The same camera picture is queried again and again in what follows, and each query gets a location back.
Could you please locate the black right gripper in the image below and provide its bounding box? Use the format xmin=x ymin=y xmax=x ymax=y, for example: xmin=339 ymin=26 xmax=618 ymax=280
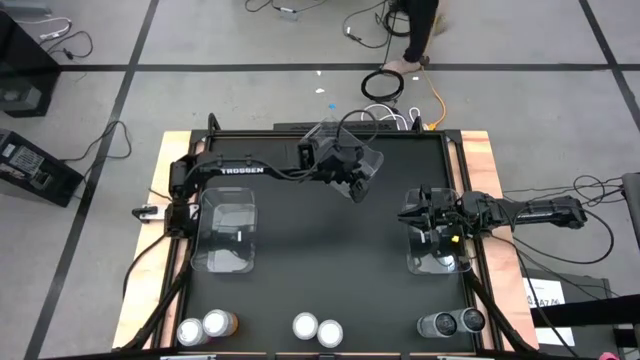
xmin=398 ymin=185 xmax=466 ymax=236

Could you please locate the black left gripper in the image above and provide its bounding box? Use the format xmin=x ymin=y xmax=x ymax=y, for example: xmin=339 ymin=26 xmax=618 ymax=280
xmin=312 ymin=135 xmax=375 ymax=204

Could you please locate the clear plastic bin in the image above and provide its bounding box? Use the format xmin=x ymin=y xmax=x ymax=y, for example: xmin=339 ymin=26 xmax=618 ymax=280
xmin=298 ymin=117 xmax=385 ymax=199
xmin=190 ymin=187 xmax=259 ymax=274
xmin=403 ymin=188 xmax=474 ymax=276

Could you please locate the person's foot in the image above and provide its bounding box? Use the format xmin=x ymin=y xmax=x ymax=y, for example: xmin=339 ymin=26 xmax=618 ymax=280
xmin=382 ymin=58 xmax=424 ymax=76

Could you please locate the person's leg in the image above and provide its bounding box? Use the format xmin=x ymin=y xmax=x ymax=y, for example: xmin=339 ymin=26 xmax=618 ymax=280
xmin=402 ymin=0 xmax=440 ymax=64

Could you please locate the black box with white labels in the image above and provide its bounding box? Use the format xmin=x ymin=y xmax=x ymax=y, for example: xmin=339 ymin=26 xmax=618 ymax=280
xmin=522 ymin=269 xmax=621 ymax=359

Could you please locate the black bar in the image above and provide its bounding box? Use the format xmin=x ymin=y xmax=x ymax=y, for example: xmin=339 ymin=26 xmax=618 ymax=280
xmin=529 ymin=293 xmax=640 ymax=329

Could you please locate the black computer case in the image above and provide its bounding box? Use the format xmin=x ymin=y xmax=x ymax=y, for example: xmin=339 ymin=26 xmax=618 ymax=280
xmin=0 ymin=128 xmax=85 ymax=208

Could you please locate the black cabinet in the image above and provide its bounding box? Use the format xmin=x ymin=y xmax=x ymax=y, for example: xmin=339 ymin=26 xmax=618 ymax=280
xmin=0 ymin=9 xmax=62 ymax=119

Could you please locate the black coiled floor cable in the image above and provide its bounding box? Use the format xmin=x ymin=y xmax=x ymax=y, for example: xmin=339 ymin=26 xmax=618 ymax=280
xmin=360 ymin=68 xmax=405 ymax=104

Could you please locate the orange extension cable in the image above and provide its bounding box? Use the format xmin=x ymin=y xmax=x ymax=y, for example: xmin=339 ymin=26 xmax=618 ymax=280
xmin=419 ymin=14 xmax=448 ymax=131

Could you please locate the black table frame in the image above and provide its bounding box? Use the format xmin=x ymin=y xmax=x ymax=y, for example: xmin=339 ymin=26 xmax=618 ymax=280
xmin=164 ymin=128 xmax=496 ymax=354

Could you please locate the diagonal frame strut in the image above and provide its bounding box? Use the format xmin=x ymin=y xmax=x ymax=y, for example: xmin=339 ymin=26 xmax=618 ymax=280
xmin=464 ymin=272 xmax=539 ymax=354
xmin=122 ymin=244 xmax=194 ymax=351

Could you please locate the thin black floor cable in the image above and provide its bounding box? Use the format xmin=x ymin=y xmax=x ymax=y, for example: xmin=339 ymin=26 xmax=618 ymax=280
xmin=342 ymin=0 xmax=401 ymax=50

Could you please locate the small black cable coil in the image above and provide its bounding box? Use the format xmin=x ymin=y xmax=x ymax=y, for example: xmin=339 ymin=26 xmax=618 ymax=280
xmin=382 ymin=9 xmax=411 ymax=39

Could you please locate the black tangled cable loop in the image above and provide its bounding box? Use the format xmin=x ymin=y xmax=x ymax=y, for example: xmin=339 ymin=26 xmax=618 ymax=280
xmin=502 ymin=172 xmax=626 ymax=209

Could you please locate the long black arm cable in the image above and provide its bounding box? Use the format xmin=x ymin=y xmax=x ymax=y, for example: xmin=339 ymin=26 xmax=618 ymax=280
xmin=492 ymin=207 xmax=616 ymax=266

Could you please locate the black adapter cable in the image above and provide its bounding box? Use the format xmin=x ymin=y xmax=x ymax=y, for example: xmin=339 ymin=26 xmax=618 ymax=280
xmin=243 ymin=0 xmax=281 ymax=14

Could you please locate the gray post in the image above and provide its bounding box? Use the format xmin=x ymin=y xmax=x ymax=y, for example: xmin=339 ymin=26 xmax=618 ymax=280
xmin=621 ymin=172 xmax=640 ymax=251

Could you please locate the silver clamp bracket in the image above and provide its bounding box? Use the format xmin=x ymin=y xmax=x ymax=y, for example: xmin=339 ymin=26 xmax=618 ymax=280
xmin=132 ymin=203 xmax=169 ymax=222

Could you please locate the black computer case cable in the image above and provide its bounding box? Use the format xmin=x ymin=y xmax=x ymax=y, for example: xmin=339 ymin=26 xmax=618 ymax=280
xmin=59 ymin=119 xmax=134 ymax=164

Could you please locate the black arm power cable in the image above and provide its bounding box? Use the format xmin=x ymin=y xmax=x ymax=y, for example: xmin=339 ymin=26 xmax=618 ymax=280
xmin=122 ymin=232 xmax=169 ymax=301

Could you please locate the black looped floor cable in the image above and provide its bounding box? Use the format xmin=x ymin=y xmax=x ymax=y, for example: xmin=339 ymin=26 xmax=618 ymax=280
xmin=47 ymin=30 xmax=95 ymax=61

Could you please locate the white floor cable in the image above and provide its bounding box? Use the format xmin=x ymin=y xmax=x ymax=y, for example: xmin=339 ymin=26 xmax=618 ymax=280
xmin=14 ymin=16 xmax=73 ymax=41

